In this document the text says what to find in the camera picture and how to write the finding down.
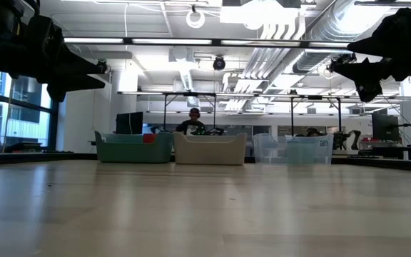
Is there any black overhead light bar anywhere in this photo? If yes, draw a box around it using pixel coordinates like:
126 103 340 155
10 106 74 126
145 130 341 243
62 35 351 49

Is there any black background desk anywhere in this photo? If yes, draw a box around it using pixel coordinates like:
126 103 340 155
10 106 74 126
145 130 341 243
357 144 411 161

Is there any black metal gantry frame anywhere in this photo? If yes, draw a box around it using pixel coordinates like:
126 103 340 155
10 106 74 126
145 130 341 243
290 94 343 143
162 91 218 135

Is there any white ring lamp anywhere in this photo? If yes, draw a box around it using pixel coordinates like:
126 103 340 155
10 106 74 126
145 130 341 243
185 9 207 30

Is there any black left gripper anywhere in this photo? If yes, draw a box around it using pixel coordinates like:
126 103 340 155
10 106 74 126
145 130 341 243
19 14 107 103

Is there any clear plastic bin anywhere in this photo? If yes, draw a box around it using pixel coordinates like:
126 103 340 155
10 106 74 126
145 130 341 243
252 132 335 166

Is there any large window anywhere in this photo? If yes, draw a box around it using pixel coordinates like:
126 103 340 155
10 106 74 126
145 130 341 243
0 67 64 153

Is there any black monitor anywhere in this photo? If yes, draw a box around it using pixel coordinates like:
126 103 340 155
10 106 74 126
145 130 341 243
371 113 400 142
115 111 144 136

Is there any silver ventilation duct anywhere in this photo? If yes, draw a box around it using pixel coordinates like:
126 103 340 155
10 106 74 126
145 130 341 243
293 0 356 74

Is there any grey plastic bin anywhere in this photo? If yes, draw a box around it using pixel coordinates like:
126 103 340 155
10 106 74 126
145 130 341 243
173 131 248 166

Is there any green plastic bin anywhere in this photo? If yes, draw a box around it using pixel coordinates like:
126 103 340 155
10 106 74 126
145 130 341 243
95 131 174 164

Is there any light teal cube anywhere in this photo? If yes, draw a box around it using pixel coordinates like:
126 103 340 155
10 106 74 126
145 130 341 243
285 143 304 166

